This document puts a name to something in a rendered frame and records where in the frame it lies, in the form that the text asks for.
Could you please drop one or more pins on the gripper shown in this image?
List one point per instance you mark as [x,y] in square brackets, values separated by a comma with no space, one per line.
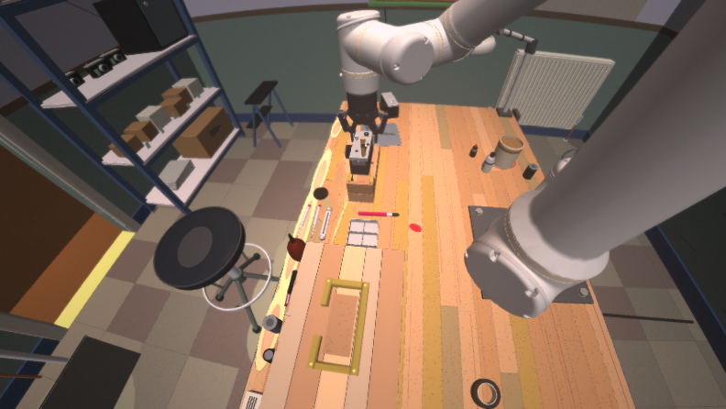
[363,106]

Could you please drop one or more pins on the grey pipe with black elbow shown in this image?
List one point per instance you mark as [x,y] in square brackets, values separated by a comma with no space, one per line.
[519,37]

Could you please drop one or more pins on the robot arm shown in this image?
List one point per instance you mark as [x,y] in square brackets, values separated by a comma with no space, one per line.
[567,227]

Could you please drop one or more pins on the black round lens cap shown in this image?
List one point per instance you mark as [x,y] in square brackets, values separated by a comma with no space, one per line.
[321,193]

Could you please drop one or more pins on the brass bail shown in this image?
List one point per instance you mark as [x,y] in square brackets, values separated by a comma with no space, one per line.
[362,323]

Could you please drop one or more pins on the light wooden test shelf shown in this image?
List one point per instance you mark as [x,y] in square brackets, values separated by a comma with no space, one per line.
[386,329]

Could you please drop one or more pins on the blue metal shelf unit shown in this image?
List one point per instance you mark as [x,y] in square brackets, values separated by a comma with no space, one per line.
[85,99]

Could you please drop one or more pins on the small dark grey box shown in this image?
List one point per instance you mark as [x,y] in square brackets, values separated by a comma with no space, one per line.
[389,100]

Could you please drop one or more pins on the brown wooden block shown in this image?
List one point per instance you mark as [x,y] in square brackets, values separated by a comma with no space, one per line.
[361,190]

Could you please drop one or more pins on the red pen with black tip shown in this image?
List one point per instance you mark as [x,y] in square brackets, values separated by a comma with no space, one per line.
[374,214]

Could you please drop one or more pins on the dark step stool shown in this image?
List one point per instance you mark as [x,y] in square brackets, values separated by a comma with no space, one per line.
[262,93]

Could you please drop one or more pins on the grey slotted gauge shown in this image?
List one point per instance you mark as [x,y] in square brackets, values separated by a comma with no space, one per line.
[325,222]

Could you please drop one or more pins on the white pen with red cap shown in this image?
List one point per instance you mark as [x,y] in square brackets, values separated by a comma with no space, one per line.
[304,217]
[315,218]

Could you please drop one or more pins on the white four-tile tray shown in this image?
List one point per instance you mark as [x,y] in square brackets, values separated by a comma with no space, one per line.
[363,233]

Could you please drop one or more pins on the small black bottle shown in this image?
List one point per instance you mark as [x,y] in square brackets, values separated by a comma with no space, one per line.
[473,151]

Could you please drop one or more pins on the red disc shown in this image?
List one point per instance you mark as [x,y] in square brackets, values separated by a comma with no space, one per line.
[416,227]

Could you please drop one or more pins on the small white bottle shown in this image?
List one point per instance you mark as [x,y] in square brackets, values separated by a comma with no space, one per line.
[488,164]

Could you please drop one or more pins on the tan bucket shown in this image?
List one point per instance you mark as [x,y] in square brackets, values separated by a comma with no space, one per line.
[509,154]

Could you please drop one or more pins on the large brown cardboard box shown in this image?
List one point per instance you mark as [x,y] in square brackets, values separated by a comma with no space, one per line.
[204,133]

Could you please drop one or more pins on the black and red pen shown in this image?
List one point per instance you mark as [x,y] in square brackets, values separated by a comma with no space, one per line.
[291,289]

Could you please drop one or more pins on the white radiator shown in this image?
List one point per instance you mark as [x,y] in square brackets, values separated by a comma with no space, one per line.
[556,91]

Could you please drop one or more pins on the grey stack of sheets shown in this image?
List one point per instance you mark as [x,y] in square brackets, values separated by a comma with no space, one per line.
[176,175]

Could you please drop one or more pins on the grey round object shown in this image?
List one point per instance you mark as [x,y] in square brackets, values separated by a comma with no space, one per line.
[560,164]

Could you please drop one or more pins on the black round stool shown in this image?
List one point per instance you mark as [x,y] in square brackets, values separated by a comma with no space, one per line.
[198,249]

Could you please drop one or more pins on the black film canister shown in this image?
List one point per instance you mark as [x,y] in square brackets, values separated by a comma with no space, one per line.
[272,324]
[269,355]

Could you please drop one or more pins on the large black box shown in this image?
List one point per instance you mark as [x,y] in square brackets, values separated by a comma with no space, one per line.
[142,25]

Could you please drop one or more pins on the black tape roll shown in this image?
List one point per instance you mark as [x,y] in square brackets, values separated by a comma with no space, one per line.
[477,391]

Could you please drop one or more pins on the white printed card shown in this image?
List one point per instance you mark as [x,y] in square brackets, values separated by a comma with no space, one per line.
[252,400]

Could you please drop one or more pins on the black rod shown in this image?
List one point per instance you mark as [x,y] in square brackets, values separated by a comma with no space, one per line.
[646,318]

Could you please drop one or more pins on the brown counter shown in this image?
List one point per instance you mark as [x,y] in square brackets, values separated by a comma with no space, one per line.
[39,238]

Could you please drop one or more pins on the black panel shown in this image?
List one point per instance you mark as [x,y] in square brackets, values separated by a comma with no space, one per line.
[85,374]

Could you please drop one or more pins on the brown rod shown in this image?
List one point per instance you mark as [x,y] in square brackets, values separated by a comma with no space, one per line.
[20,376]

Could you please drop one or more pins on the white camera body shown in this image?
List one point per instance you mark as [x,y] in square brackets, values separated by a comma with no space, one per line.
[361,153]

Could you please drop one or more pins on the grey metal rail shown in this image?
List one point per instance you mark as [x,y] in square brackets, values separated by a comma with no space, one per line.
[34,357]

